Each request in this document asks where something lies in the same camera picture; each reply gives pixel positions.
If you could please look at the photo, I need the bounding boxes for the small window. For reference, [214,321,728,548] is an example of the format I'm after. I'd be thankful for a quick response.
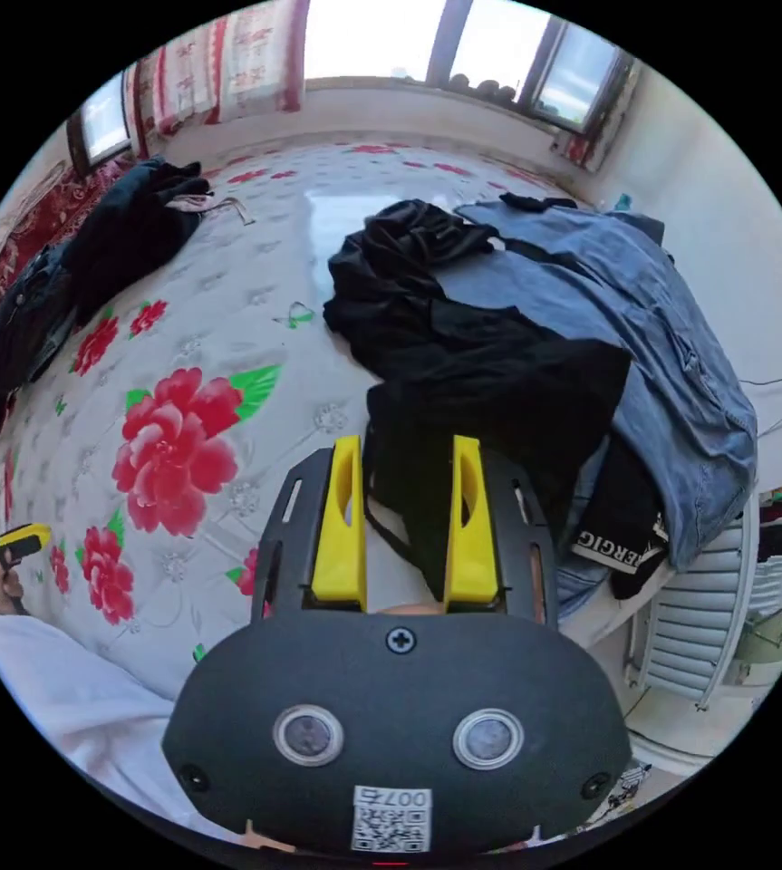
[66,71,135,179]

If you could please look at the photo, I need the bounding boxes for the large window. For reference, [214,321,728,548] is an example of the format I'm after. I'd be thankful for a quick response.
[303,0,639,136]

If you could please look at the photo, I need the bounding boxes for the pile of clothes with denim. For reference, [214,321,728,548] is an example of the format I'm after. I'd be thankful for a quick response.
[455,192,760,613]

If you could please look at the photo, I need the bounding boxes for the person's left hand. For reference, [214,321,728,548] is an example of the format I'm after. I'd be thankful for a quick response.
[0,562,26,617]

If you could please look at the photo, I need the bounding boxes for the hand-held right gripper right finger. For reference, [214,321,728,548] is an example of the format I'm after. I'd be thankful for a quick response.
[443,434,501,608]

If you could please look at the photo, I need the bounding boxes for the pile of dark clothes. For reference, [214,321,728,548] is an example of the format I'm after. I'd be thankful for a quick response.
[0,154,217,451]

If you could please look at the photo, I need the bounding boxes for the black pants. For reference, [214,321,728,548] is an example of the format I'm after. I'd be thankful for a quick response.
[323,198,636,604]

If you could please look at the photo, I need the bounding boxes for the white radiator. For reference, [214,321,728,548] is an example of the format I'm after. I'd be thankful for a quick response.
[624,499,762,711]

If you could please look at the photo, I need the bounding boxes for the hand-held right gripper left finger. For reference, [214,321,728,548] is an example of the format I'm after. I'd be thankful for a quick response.
[311,434,368,611]

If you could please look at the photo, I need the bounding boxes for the person's right hand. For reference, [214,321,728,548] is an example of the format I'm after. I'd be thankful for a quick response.
[373,600,449,618]

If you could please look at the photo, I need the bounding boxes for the red floral curtain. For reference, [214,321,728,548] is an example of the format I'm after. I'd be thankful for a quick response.
[123,0,312,140]

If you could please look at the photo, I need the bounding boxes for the person's body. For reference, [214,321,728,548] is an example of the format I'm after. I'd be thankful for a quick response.
[0,614,249,846]

